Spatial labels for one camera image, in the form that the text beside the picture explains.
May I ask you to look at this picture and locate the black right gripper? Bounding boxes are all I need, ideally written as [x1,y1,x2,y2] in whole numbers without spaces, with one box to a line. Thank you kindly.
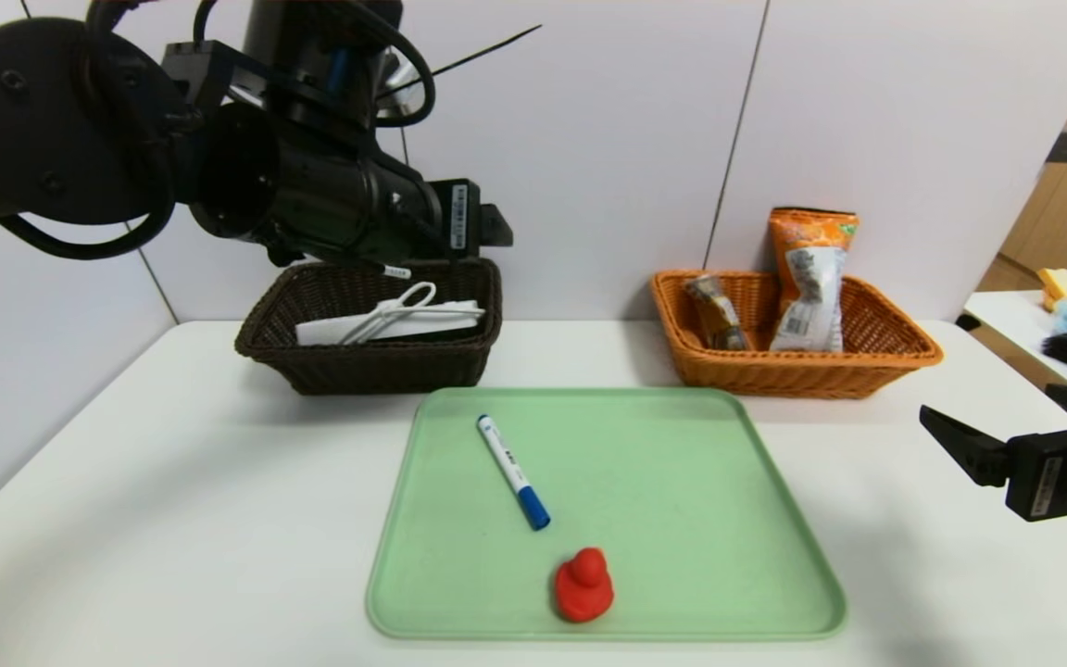
[918,383,1067,538]

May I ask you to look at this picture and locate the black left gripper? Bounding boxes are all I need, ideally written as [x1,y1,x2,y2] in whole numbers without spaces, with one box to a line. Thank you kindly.
[362,156,514,268]

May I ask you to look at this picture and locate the white power strip with cable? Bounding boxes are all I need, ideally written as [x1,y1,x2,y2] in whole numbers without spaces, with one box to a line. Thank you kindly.
[295,281,486,346]

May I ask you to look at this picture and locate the brown snack bar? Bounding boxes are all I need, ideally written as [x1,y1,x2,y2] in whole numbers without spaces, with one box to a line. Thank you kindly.
[684,273,749,351]

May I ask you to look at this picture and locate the orange snack bag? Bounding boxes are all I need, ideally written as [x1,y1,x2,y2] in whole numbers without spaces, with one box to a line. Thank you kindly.
[768,207,860,354]

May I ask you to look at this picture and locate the dark brown wicker basket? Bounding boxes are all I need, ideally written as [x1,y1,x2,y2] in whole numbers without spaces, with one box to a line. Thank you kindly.
[235,258,505,397]

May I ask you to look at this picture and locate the orange wicker basket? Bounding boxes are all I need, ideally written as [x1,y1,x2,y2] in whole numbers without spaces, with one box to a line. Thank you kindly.
[651,270,944,400]

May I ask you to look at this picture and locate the white side table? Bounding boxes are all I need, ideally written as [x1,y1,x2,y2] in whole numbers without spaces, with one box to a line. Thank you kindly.
[962,291,1067,401]

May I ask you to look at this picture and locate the blue whiteboard marker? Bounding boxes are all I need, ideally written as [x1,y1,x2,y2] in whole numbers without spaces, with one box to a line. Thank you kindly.
[476,414,552,532]

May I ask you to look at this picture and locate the green plastic tray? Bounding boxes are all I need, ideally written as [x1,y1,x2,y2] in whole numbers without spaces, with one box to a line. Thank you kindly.
[367,386,847,640]

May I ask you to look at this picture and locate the red rubber duck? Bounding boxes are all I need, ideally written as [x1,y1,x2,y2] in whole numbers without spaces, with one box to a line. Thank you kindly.
[554,547,615,623]

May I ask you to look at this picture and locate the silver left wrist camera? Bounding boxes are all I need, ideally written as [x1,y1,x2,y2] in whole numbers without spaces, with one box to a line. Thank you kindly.
[374,51,428,117]

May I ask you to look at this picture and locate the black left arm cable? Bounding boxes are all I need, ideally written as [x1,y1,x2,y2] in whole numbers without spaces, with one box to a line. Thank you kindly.
[0,0,544,262]

